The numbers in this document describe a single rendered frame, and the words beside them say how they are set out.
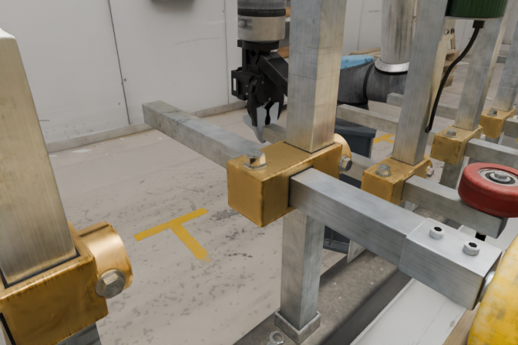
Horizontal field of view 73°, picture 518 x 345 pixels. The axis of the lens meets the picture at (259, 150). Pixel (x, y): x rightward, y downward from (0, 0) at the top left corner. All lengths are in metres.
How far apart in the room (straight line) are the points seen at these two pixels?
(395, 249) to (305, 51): 0.18
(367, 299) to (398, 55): 0.95
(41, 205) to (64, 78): 2.73
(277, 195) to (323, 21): 0.15
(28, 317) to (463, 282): 0.26
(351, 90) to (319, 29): 1.16
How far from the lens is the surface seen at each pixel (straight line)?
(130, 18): 3.02
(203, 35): 3.29
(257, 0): 0.65
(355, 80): 1.44
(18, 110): 0.20
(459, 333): 0.30
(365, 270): 0.62
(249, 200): 0.32
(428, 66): 0.54
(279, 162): 0.32
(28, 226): 0.22
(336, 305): 0.56
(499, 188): 0.49
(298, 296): 0.46
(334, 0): 0.32
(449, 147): 0.75
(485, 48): 0.78
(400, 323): 0.68
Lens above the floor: 1.11
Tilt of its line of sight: 25 degrees down
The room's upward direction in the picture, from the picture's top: straight up
